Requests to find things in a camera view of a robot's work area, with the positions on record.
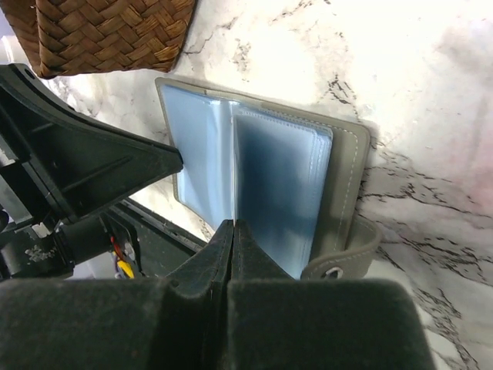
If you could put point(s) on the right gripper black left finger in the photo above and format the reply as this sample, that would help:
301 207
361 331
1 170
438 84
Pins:
172 322

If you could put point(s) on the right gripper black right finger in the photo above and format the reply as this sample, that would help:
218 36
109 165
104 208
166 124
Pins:
276 322

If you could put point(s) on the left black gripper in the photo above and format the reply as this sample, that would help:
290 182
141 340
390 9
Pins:
60 172

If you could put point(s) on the grey card holder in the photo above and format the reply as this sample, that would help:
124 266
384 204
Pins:
292 175

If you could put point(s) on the woven brown divided basket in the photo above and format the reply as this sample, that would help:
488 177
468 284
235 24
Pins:
72 37

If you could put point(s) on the white PVC pipe frame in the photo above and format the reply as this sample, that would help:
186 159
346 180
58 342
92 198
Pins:
11 51

